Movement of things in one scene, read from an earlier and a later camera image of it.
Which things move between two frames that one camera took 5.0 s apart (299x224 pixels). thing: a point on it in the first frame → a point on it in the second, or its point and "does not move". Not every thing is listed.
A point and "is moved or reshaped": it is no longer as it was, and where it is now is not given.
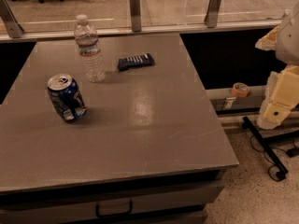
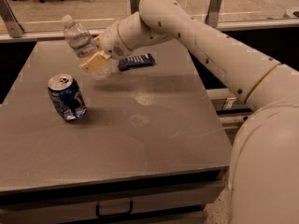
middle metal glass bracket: (135, 5) does not move
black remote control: (135, 62) does not move
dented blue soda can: (64, 93) does not move
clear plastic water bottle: (86, 37) is moved or reshaped
